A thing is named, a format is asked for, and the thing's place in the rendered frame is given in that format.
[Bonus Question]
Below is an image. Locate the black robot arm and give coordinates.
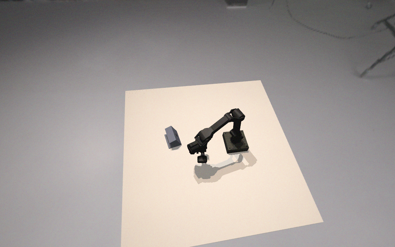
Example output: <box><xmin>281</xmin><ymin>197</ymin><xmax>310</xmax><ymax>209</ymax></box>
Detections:
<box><xmin>187</xmin><ymin>108</ymin><xmax>245</xmax><ymax>154</ymax></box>

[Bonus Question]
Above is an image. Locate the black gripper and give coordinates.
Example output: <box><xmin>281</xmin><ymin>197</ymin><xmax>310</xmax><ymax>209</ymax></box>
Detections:
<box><xmin>197</xmin><ymin>146</ymin><xmax>207</xmax><ymax>163</ymax></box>

